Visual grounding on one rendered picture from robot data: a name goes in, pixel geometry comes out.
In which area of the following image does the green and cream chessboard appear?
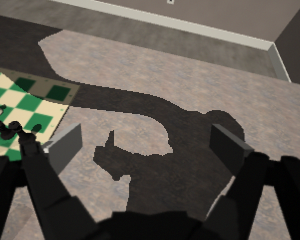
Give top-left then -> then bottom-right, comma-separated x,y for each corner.
0,68 -> 80,161

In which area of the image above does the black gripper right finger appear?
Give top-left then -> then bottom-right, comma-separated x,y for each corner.
189,124 -> 300,240

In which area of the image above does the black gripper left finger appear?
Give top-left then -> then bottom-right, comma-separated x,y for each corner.
0,123 -> 113,240

